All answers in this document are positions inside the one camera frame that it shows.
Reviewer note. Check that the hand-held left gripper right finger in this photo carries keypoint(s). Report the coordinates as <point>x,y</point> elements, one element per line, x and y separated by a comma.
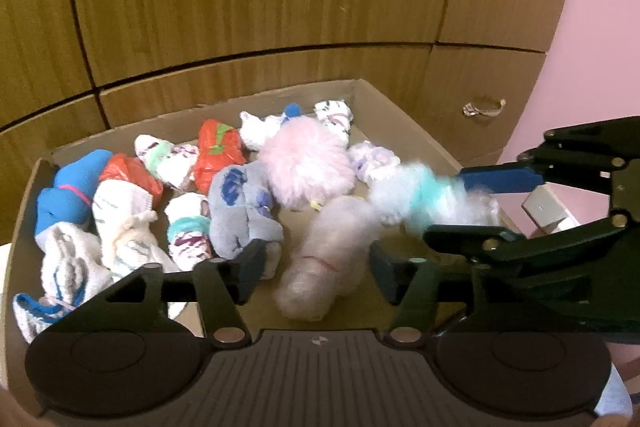
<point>385,274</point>

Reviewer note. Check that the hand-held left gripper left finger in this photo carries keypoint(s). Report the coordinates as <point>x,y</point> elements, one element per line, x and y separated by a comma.
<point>252,269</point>

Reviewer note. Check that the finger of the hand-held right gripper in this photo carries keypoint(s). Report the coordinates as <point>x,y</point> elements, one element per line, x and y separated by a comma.
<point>470,242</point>
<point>500,179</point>

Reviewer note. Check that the white fluffy teal-banded sock roll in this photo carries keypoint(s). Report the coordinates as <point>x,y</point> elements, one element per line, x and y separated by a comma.
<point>425,199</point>

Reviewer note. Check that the lavender fluffy sock roll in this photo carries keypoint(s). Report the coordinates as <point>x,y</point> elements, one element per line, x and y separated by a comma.
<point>325,257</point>

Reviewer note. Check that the grey sock roll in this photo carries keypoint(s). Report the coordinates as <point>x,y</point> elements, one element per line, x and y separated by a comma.
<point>240,207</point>

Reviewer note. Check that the white teal-banded printed sock roll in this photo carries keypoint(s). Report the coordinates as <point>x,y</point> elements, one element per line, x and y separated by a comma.
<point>187,227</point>
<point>160,157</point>

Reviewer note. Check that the pink fluffy sock roll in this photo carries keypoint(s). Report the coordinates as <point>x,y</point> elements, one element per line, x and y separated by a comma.
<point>305,167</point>

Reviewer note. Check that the brown cardboard box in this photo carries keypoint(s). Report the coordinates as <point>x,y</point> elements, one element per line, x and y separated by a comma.
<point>400,122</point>

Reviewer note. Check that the white fluffy purple-banded sock roll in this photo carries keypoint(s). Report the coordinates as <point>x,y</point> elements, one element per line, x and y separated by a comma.
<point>372,159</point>

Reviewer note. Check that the red sock roll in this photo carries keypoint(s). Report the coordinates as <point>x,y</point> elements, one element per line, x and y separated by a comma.
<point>217,152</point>
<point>130,174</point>

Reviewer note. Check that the cream white sock roll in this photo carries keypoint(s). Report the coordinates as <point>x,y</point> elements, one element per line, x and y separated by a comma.
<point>120,222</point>

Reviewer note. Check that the white sock with blue pompom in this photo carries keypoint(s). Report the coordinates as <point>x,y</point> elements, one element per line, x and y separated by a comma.
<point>291,112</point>

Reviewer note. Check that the white dark-striped sock roll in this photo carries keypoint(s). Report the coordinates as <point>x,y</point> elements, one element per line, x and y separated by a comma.
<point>335,117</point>

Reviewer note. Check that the white knitted blue-striped sock roll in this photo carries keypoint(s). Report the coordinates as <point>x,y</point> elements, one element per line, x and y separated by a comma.
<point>65,267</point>

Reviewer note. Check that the blue sock roll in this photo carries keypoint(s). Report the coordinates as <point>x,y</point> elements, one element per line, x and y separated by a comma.
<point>70,192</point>

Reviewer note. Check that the white wall socket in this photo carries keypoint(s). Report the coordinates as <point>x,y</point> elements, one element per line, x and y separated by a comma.
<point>545,207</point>

